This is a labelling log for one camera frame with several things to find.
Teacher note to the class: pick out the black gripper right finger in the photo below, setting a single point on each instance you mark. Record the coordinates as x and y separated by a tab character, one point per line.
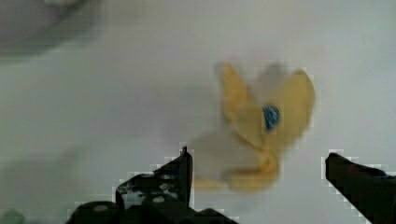
370	190

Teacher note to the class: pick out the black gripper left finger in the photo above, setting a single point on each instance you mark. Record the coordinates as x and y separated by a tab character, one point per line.
160	197

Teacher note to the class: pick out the yellow plush peeled banana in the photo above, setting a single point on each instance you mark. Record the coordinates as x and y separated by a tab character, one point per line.
245	156

